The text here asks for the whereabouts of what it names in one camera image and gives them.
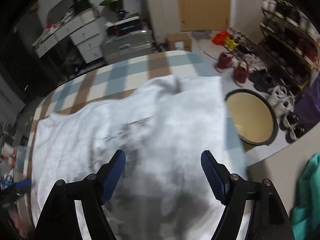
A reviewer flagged light grey hoodie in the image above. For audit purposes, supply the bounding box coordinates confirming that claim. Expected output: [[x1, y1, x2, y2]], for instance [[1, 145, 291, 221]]
[[31, 74, 251, 240]]

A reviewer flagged teal garment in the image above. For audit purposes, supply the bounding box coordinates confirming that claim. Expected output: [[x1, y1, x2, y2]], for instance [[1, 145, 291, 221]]
[[291, 153, 319, 239]]

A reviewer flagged round beige stool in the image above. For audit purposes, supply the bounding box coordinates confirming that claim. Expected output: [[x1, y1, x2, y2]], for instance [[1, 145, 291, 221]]
[[225, 88, 278, 147]]

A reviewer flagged purple bag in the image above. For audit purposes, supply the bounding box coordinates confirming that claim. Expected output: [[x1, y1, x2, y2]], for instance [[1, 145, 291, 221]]
[[294, 76, 320, 132]]

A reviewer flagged checkered bed cover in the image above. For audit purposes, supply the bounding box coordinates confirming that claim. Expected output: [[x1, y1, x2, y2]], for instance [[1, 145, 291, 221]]
[[23, 49, 246, 230]]

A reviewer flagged silver flat suitcase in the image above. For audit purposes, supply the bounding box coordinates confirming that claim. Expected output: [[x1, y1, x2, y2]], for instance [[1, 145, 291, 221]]
[[100, 29, 153, 64]]

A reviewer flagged wooden shoe rack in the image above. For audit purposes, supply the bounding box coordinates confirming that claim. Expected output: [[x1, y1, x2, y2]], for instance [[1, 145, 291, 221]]
[[259, 0, 319, 91]]

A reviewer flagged white drawer desk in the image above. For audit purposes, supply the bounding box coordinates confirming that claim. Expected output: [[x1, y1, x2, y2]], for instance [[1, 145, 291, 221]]
[[34, 8, 107, 63]]

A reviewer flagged red plastic bag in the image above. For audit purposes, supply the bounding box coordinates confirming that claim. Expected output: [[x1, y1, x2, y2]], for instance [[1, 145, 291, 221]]
[[212, 30, 230, 46]]

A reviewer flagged cardboard box on floor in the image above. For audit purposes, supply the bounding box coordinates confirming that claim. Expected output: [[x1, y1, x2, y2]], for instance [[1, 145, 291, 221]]
[[167, 33, 192, 52]]

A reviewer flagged black red shoe box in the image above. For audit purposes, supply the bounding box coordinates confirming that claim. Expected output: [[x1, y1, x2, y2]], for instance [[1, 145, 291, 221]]
[[106, 16, 142, 37]]

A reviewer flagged wooden door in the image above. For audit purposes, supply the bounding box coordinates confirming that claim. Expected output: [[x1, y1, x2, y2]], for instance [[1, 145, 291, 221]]
[[178, 0, 231, 31]]

